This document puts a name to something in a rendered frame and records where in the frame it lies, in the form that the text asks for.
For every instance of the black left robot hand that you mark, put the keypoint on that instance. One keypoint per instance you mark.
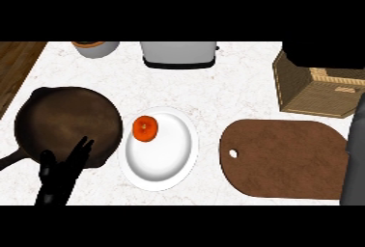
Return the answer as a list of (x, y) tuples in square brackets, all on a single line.
[(60, 180)]

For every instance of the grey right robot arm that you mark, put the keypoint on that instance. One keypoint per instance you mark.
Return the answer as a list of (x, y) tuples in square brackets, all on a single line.
[(355, 160)]

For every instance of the red tomato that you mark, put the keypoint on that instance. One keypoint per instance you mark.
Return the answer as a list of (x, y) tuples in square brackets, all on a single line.
[(146, 128)]

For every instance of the brown wooden cutting board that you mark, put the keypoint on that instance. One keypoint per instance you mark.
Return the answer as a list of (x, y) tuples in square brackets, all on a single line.
[(286, 157)]

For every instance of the woven wicker basket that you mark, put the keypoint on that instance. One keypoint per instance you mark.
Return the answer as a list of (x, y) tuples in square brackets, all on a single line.
[(314, 93)]

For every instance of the dark brown frying pan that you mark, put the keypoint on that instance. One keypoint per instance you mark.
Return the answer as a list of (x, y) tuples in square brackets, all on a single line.
[(67, 125)]

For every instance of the white oval plate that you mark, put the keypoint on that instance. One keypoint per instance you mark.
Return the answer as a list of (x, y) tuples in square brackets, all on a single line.
[(165, 154)]

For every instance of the grey pot with orange rim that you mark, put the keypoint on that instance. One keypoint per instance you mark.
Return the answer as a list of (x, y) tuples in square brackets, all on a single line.
[(97, 48)]

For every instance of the grey toaster with black base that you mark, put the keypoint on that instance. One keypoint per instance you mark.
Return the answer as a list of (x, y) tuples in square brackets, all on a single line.
[(180, 54)]

